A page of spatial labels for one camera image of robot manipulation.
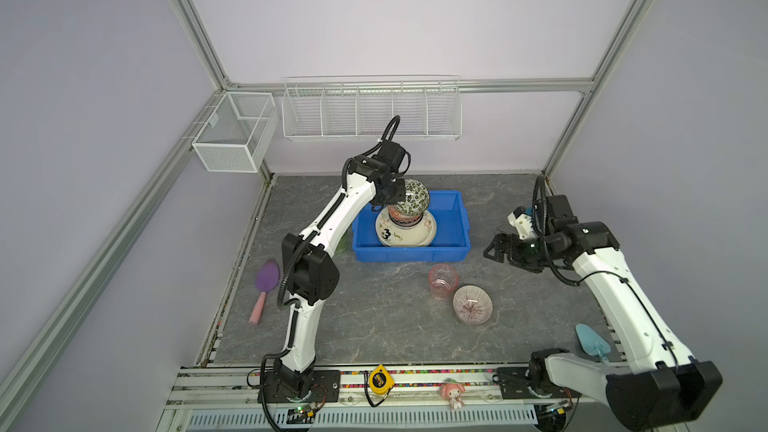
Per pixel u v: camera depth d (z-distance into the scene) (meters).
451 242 1.04
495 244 0.69
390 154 0.69
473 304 0.86
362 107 1.01
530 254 0.63
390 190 0.74
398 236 0.99
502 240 0.67
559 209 0.58
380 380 0.73
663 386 0.37
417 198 0.91
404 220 0.93
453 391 0.71
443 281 0.90
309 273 0.53
